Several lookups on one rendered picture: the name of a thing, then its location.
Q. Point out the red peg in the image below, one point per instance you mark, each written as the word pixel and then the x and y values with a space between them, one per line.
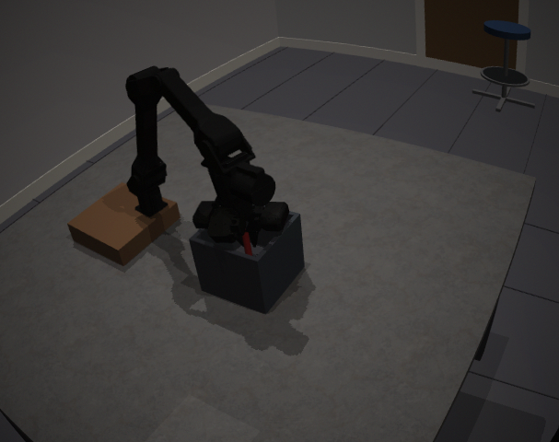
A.
pixel 246 243

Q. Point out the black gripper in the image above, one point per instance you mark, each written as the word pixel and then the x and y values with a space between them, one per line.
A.
pixel 270 217

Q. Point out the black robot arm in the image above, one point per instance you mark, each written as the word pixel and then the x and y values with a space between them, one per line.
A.
pixel 216 137

